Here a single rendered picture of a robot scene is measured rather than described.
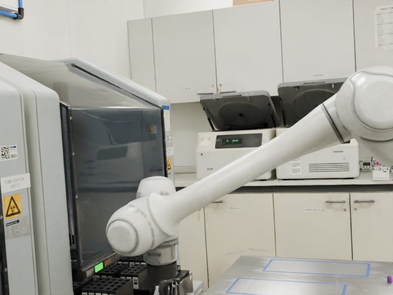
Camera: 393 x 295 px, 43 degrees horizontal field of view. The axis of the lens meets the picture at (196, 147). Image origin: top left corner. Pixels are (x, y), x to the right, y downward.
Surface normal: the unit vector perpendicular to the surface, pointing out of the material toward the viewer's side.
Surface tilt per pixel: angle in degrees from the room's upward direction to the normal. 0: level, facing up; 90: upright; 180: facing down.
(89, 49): 90
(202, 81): 90
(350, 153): 90
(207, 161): 90
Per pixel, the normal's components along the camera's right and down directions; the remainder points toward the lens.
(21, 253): 0.94, -0.04
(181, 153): -0.32, 0.07
